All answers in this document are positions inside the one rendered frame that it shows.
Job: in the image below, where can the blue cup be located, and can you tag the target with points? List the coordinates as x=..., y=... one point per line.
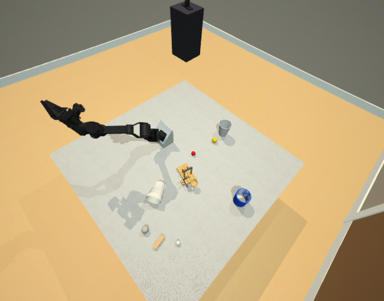
x=241, y=197

